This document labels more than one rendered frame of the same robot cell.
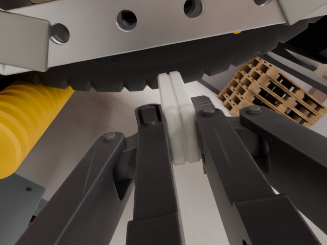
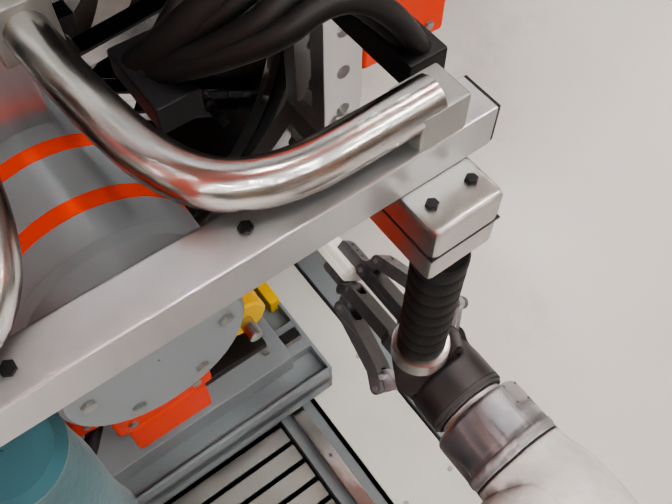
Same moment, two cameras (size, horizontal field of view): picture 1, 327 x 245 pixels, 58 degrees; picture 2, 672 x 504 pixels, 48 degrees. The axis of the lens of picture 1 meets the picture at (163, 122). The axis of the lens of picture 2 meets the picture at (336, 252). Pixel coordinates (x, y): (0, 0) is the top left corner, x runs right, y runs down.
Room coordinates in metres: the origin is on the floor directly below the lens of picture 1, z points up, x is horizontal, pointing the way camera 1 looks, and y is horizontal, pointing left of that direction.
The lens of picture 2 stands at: (-0.20, 0.13, 1.28)
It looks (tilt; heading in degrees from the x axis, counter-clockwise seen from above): 59 degrees down; 340
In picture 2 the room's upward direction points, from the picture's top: straight up
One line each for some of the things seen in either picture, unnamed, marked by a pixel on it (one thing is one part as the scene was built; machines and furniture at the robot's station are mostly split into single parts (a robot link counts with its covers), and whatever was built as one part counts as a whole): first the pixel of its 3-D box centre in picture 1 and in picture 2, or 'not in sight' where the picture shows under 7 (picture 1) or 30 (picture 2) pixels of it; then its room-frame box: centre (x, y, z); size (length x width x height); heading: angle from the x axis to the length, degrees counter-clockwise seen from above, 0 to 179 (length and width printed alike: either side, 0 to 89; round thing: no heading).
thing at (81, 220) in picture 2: not in sight; (82, 245); (0.11, 0.20, 0.85); 0.21 x 0.14 x 0.14; 16
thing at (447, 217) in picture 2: not in sight; (414, 185); (0.03, 0.00, 0.93); 0.09 x 0.05 x 0.05; 16
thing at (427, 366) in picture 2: not in sight; (429, 302); (0.00, -0.01, 0.83); 0.04 x 0.04 x 0.16
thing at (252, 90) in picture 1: (269, 102); not in sight; (5.04, -1.20, 0.46); 1.30 x 0.89 x 0.92; 110
